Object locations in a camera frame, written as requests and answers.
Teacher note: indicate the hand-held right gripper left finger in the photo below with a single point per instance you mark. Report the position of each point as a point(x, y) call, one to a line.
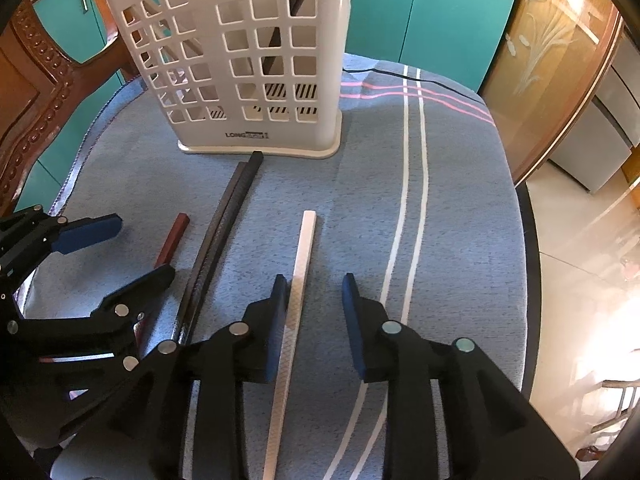
point(275, 335)

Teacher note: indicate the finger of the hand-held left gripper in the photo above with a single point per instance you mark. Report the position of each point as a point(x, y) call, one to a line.
point(145, 285)
point(90, 232)

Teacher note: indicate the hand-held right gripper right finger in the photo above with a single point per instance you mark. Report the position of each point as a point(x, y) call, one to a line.
point(357, 330)

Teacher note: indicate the dark red chopstick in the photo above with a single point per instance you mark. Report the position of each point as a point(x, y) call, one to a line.
point(172, 240)
point(296, 6)

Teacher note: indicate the white chopstick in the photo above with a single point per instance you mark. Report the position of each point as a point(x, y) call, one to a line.
point(304, 260)

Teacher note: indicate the white plastic utensil basket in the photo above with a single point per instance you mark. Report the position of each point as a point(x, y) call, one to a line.
point(330, 125)

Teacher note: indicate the blue striped cloth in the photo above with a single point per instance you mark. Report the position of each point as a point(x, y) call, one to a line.
point(450, 210)

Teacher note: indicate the carved wooden chair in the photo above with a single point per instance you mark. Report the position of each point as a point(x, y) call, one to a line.
point(30, 85)

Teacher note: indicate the black seat cushion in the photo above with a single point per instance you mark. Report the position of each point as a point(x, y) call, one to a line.
point(530, 285)

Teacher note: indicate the silver refrigerator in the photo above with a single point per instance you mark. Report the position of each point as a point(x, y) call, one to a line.
point(600, 125)

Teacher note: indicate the teal cabinets under stove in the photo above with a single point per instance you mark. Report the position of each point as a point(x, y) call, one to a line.
point(425, 10)

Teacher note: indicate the grey metal frame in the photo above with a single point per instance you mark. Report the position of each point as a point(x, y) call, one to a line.
point(617, 400)

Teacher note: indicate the etched glass door wooden frame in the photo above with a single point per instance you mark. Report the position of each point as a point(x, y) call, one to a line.
point(540, 60)

